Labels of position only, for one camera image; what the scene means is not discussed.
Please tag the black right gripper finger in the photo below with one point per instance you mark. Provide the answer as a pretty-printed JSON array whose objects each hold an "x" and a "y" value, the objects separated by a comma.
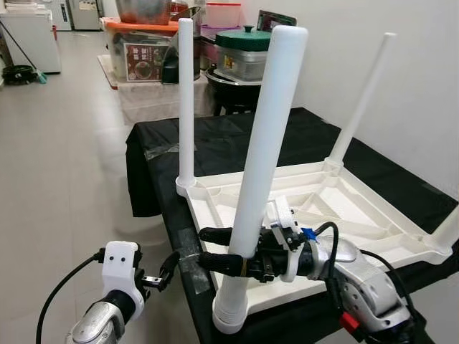
[
  {"x": 219, "y": 264},
  {"x": 215, "y": 236}
]

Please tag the white plastic children table top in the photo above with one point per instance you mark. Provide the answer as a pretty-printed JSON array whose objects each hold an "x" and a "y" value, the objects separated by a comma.
[{"x": 344, "y": 208}]

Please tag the crumpled clear plastic bag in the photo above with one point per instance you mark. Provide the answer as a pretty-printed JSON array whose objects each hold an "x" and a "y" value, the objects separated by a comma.
[{"x": 190, "y": 254}]

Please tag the yellow rubber band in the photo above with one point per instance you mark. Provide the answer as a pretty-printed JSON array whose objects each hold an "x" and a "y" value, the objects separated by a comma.
[{"x": 245, "y": 268}]

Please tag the black plastic table cover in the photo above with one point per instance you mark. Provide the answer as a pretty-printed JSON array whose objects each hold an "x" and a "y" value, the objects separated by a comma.
[{"x": 237, "y": 136}]

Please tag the black wooden stool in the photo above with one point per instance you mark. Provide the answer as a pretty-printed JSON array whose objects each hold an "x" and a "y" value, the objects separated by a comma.
[{"x": 233, "y": 100}]

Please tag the translucent storage box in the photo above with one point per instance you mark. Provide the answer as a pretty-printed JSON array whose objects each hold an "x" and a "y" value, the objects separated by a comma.
[{"x": 147, "y": 100}]

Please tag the black round wok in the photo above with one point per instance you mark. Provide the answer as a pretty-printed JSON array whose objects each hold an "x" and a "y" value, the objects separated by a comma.
[{"x": 229, "y": 80}]

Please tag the clear plastic container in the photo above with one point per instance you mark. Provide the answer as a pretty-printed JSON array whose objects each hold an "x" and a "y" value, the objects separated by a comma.
[{"x": 244, "y": 64}]

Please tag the black plastic bag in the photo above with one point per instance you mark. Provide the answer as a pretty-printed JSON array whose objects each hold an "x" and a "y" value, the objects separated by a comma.
[{"x": 170, "y": 61}]

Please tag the brown printed carton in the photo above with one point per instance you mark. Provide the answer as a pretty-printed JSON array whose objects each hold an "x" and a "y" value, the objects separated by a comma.
[{"x": 143, "y": 63}]

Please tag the clear container purple lid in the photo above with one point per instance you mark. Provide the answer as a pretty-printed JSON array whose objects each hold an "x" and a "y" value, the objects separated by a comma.
[{"x": 209, "y": 46}]

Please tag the green pot with lid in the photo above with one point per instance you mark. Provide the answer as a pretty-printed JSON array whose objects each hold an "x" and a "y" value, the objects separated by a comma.
[{"x": 242, "y": 39}]

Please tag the mop with green head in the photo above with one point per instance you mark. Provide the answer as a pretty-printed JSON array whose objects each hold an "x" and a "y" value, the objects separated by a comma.
[{"x": 41, "y": 77}]

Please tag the black round robot vacuum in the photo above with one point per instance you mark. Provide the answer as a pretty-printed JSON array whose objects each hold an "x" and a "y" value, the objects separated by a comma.
[{"x": 18, "y": 74}]

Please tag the red and white box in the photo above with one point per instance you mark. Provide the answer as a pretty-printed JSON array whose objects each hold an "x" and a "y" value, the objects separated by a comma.
[{"x": 224, "y": 14}]

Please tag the orange plastic tray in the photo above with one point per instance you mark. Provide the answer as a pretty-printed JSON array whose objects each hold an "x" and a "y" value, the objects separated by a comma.
[{"x": 140, "y": 27}]

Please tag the dark printed flat box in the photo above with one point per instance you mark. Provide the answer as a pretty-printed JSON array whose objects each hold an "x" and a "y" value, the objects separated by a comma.
[{"x": 276, "y": 20}]

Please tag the white chest freezer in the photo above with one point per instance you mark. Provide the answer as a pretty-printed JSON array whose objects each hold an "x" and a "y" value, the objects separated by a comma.
[{"x": 32, "y": 43}]

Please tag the large silver metal pot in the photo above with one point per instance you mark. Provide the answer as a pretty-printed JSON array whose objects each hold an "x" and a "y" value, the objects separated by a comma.
[{"x": 143, "y": 11}]

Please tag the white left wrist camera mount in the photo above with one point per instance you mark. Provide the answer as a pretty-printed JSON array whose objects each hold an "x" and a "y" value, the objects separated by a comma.
[{"x": 120, "y": 272}]

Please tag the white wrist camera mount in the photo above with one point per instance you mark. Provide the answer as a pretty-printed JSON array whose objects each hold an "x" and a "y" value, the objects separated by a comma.
[
  {"x": 120, "y": 272},
  {"x": 283, "y": 215}
]

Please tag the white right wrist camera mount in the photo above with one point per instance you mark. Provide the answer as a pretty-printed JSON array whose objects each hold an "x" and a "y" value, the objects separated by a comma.
[{"x": 283, "y": 215}]

